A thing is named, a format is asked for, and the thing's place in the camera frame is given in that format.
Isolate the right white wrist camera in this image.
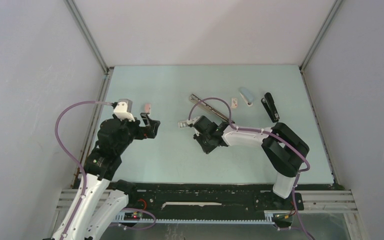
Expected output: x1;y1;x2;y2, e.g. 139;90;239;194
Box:
186;116;201;128

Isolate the beige black long stapler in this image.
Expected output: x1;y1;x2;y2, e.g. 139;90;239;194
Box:
188;93;234;124

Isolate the pink stapler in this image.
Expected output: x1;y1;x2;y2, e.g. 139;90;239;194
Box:
144;103;152;115

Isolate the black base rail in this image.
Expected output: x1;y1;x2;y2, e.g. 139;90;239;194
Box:
72;180;315;221

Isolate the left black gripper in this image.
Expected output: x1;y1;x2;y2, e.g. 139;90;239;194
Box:
115;112;160;154

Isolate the light blue stapler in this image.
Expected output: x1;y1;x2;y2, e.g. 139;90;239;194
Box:
239;86;255;107

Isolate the white staple box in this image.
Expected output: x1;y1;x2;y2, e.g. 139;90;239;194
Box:
230;97;238;109

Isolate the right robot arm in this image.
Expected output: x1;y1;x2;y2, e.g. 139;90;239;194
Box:
186;116;310;209

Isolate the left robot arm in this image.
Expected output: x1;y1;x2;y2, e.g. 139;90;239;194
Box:
51;112;161;240

